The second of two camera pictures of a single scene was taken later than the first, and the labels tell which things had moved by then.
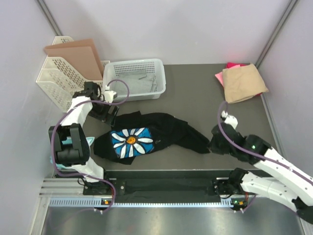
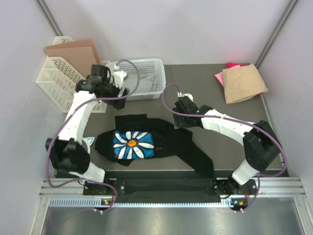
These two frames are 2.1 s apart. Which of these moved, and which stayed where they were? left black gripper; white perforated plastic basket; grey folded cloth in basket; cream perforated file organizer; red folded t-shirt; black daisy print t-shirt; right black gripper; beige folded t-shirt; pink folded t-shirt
Moved: left black gripper; black daisy print t-shirt; right black gripper
Stayed: cream perforated file organizer; grey folded cloth in basket; beige folded t-shirt; red folded t-shirt; white perforated plastic basket; pink folded t-shirt
